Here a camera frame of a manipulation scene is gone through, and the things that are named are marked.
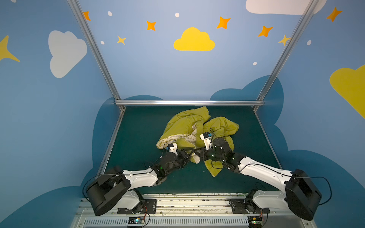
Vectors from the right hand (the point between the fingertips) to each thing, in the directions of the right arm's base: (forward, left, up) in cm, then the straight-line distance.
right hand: (195, 149), depth 80 cm
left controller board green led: (-34, +29, -15) cm, 47 cm away
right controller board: (-31, -32, -17) cm, 47 cm away
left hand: (-1, 0, +1) cm, 1 cm away
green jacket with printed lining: (+21, +6, -11) cm, 24 cm away
